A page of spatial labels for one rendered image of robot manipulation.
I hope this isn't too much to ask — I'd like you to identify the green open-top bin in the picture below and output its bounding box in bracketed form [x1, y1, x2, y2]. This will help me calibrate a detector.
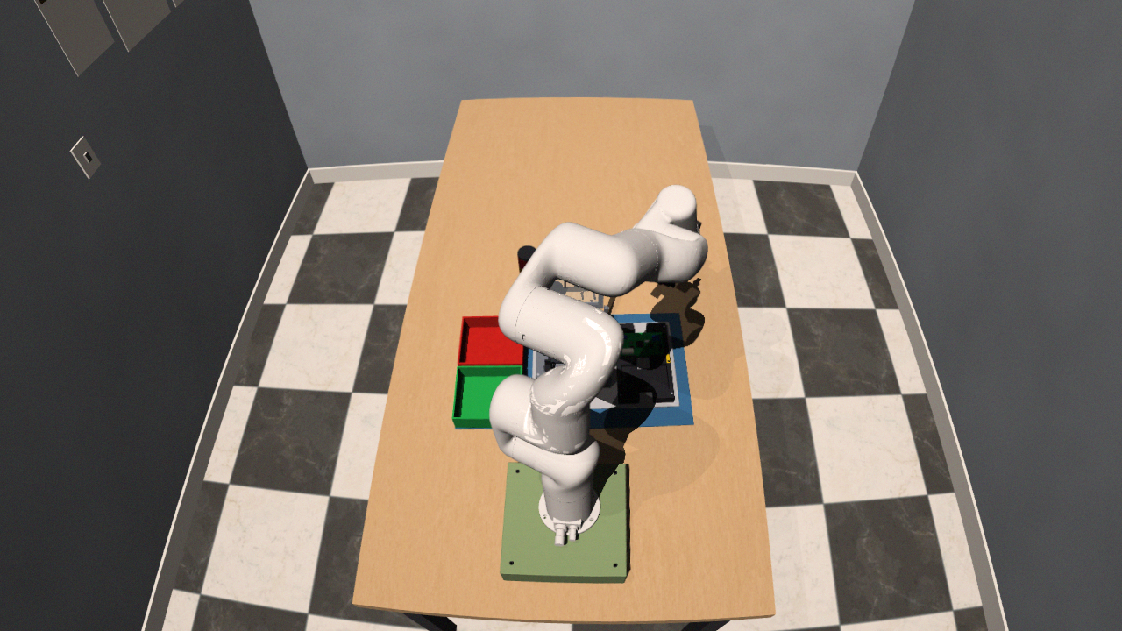
[452, 365, 523, 428]

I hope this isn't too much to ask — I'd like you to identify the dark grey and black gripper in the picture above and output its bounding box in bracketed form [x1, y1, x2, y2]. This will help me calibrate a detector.
[656, 220, 702, 289]

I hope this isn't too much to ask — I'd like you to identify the red bin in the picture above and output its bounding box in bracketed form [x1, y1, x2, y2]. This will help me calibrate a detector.
[458, 316, 525, 373]

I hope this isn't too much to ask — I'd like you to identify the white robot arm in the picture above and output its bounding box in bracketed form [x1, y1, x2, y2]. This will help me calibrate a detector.
[489, 185, 708, 546]

